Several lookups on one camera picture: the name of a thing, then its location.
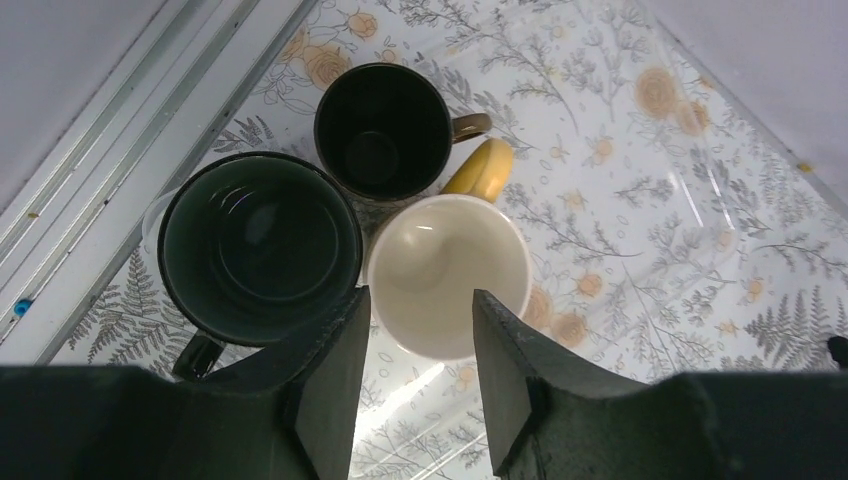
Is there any black mug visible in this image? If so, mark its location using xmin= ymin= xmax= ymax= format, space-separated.
xmin=313 ymin=63 xmax=492 ymax=202

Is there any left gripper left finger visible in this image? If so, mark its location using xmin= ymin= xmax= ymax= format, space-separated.
xmin=1 ymin=287 xmax=370 ymax=479

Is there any dark green mug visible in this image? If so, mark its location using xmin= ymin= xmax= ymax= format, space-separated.
xmin=155 ymin=151 xmax=363 ymax=381

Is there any clear plastic tray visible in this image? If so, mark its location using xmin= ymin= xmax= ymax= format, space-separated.
xmin=139 ymin=0 xmax=848 ymax=480

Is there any yellow mug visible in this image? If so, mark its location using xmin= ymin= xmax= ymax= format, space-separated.
xmin=364 ymin=138 xmax=532 ymax=361

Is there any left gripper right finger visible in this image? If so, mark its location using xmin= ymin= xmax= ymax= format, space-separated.
xmin=472 ymin=290 xmax=847 ymax=479

